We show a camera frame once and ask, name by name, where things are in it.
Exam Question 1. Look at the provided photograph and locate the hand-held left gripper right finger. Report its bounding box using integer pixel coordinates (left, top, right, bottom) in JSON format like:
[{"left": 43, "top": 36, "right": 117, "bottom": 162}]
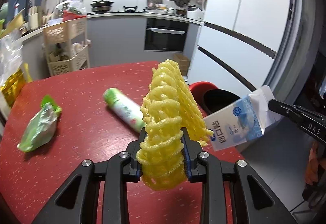
[{"left": 181, "top": 127, "right": 298, "bottom": 224}]

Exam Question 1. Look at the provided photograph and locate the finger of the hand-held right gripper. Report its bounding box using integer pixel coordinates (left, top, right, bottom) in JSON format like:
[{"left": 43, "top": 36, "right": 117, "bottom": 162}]
[{"left": 268, "top": 99, "right": 303, "bottom": 123}]

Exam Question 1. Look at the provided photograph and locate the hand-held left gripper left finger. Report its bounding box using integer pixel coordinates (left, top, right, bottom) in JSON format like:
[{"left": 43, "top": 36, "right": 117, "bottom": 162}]
[{"left": 32, "top": 126, "right": 147, "bottom": 224}]

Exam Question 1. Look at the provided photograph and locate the yellow foam fruit net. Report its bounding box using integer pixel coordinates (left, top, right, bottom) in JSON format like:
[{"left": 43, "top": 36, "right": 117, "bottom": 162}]
[{"left": 136, "top": 59, "right": 214, "bottom": 191}]

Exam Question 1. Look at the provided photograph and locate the blue and white milk carton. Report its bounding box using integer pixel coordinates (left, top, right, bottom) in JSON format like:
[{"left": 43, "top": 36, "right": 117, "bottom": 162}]
[{"left": 204, "top": 85, "right": 275, "bottom": 152}]

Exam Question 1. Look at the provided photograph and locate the black trash bin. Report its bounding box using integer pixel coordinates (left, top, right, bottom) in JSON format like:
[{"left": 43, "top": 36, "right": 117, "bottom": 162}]
[{"left": 202, "top": 89, "right": 242, "bottom": 115}]

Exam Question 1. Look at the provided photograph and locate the person's right hand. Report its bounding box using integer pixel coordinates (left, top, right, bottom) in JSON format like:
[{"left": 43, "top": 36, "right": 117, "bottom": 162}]
[{"left": 305, "top": 141, "right": 322, "bottom": 186}]

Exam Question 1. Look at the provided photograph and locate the white and green bottle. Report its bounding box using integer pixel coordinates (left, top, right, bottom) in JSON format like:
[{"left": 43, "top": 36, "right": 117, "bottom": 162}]
[{"left": 102, "top": 88, "right": 147, "bottom": 133}]

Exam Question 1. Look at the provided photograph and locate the red stool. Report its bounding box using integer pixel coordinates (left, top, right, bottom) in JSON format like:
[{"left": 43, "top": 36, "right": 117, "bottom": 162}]
[{"left": 190, "top": 82, "right": 218, "bottom": 106}]

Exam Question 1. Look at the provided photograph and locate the cardboard box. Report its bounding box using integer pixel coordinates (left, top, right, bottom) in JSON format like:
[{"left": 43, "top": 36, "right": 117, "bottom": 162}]
[{"left": 173, "top": 54, "right": 191, "bottom": 76}]

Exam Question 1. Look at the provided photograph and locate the green plastic bag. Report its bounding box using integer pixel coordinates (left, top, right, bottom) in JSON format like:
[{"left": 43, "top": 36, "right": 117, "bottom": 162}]
[{"left": 17, "top": 95, "right": 63, "bottom": 152}]

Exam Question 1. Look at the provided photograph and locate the white refrigerator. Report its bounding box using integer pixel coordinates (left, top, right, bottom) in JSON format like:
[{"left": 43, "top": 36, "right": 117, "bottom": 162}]
[{"left": 188, "top": 0, "right": 293, "bottom": 115}]

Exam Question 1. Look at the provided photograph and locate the grey kitchen counter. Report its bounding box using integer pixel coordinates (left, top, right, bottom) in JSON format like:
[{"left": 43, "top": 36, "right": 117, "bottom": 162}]
[{"left": 20, "top": 12, "right": 204, "bottom": 79}]

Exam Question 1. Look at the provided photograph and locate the black built-in oven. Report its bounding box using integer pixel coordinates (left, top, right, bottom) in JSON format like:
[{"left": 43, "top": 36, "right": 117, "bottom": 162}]
[{"left": 144, "top": 17, "right": 189, "bottom": 52}]

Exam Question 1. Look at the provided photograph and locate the white rice cooker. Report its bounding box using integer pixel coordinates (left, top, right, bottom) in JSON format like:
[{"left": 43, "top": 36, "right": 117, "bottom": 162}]
[{"left": 187, "top": 7, "right": 205, "bottom": 20}]

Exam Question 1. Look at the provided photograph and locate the gold foil bag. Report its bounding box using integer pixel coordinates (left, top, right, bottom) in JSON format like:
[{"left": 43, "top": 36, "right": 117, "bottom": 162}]
[{"left": 0, "top": 69, "right": 27, "bottom": 107}]

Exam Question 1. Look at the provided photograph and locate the beige storage cart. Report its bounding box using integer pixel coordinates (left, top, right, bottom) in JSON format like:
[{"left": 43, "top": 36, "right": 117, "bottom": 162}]
[{"left": 42, "top": 17, "right": 91, "bottom": 76}]

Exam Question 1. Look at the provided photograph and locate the red plastic bag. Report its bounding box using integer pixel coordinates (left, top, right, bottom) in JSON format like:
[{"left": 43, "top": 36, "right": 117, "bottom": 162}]
[{"left": 62, "top": 10, "right": 86, "bottom": 22}]

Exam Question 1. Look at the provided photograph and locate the black wok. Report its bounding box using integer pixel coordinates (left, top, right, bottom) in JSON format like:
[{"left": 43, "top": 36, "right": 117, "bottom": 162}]
[{"left": 90, "top": 0, "right": 114, "bottom": 12}]

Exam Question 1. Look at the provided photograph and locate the clear plastic bag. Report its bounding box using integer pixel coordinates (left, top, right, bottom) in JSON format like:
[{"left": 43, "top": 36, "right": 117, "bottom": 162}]
[{"left": 0, "top": 28, "right": 24, "bottom": 87}]

